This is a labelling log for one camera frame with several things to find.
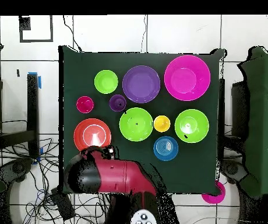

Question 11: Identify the purple plastic cup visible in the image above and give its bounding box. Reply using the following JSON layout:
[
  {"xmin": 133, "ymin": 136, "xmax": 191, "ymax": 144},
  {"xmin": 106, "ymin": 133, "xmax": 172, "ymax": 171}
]
[{"xmin": 108, "ymin": 94, "xmax": 127, "ymax": 112}]

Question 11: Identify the orange-red plastic bowl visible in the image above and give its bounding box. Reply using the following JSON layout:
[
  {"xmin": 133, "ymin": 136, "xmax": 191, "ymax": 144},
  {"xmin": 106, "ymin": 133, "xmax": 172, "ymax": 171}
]
[{"xmin": 73, "ymin": 118, "xmax": 112, "ymax": 152}]

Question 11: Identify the yellow plastic cup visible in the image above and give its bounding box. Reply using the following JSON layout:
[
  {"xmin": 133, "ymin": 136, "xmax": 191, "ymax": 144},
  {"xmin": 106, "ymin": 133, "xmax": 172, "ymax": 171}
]
[{"xmin": 153, "ymin": 115, "xmax": 171, "ymax": 133}]

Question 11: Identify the purple plastic bowl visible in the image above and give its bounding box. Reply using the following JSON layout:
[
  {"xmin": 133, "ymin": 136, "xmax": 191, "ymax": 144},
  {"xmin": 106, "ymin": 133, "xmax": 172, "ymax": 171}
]
[{"xmin": 122, "ymin": 65, "xmax": 161, "ymax": 104}]

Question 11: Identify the blue plastic bowl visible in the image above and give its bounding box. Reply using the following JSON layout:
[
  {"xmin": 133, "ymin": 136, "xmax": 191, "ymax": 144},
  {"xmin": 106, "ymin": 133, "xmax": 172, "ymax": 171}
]
[{"xmin": 153, "ymin": 135, "xmax": 179, "ymax": 162}]

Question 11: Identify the small green plastic bowl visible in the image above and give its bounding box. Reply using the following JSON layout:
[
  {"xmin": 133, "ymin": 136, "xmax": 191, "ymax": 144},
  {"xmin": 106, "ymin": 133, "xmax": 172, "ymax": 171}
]
[{"xmin": 94, "ymin": 69, "xmax": 119, "ymax": 95}]

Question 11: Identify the red plastic cup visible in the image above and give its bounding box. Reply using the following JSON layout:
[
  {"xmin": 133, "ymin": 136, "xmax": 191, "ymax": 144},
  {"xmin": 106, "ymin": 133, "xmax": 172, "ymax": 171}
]
[{"xmin": 76, "ymin": 96, "xmax": 94, "ymax": 114}]

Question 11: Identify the large pink plastic bowl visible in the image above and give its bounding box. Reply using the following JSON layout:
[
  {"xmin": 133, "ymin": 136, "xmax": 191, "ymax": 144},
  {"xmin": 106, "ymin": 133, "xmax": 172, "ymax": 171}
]
[{"xmin": 164, "ymin": 54, "xmax": 211, "ymax": 102}]

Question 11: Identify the dark green tablecloth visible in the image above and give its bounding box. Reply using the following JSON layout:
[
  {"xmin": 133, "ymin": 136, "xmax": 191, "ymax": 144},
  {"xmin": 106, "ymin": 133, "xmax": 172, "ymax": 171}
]
[{"xmin": 58, "ymin": 45, "xmax": 225, "ymax": 195}]

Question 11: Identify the black power adapter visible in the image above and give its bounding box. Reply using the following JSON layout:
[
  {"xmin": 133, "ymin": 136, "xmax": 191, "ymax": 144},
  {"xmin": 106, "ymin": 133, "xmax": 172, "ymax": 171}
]
[{"xmin": 50, "ymin": 187, "xmax": 76, "ymax": 221}]

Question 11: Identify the black chair base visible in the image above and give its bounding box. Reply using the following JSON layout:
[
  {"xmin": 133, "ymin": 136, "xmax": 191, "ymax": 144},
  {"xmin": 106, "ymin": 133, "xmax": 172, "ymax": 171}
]
[
  {"xmin": 0, "ymin": 157, "xmax": 34, "ymax": 187},
  {"xmin": 220, "ymin": 158, "xmax": 249, "ymax": 185}
]

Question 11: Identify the pink bowl on floor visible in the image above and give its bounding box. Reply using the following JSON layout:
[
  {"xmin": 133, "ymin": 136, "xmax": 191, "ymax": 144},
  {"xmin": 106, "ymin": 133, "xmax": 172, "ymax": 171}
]
[{"xmin": 200, "ymin": 180, "xmax": 226, "ymax": 205}]

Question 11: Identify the thin black cable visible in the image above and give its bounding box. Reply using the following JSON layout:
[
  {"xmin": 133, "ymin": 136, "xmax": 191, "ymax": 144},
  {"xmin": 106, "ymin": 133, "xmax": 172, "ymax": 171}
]
[
  {"xmin": 140, "ymin": 15, "xmax": 148, "ymax": 53},
  {"xmin": 62, "ymin": 15, "xmax": 83, "ymax": 53}
]

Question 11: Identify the tangle of cables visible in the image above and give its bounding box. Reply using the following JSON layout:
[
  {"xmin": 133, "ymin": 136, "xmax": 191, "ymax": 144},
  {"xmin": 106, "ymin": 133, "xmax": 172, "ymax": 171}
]
[{"xmin": 0, "ymin": 137, "xmax": 109, "ymax": 224}]

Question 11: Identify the dark square frame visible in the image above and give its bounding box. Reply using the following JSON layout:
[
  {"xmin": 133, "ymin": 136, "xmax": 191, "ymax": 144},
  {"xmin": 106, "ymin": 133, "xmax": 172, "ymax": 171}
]
[{"xmin": 19, "ymin": 15, "xmax": 54, "ymax": 43}]

